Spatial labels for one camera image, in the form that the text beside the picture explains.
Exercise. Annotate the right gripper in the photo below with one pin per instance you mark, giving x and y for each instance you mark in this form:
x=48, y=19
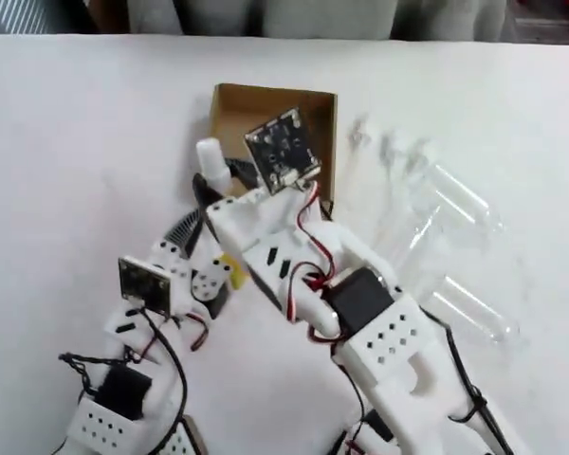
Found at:
x=265, y=227

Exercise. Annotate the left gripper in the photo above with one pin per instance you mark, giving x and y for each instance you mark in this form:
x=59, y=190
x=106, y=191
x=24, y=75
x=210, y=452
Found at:
x=170, y=327

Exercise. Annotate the white spray top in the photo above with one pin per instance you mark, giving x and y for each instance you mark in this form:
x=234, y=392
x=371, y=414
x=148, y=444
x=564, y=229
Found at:
x=213, y=161

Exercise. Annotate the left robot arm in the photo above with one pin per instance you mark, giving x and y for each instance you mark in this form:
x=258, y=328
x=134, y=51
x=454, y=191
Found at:
x=123, y=393

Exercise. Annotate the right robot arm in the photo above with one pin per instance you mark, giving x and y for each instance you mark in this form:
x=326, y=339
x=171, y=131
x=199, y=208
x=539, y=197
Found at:
x=393, y=346

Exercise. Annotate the cardboard box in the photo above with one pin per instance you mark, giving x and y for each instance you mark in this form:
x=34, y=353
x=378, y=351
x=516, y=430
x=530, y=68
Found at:
x=313, y=123

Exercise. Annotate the clear plastic bottle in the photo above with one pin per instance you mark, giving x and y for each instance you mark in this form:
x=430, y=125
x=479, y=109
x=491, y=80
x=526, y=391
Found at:
x=464, y=196
x=474, y=308
x=422, y=232

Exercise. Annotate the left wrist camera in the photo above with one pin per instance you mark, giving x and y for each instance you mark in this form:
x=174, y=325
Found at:
x=144, y=284

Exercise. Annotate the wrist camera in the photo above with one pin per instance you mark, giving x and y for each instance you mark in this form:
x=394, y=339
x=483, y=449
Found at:
x=282, y=149
x=144, y=284

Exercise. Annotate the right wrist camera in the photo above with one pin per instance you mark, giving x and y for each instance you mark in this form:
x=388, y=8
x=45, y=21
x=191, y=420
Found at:
x=282, y=149

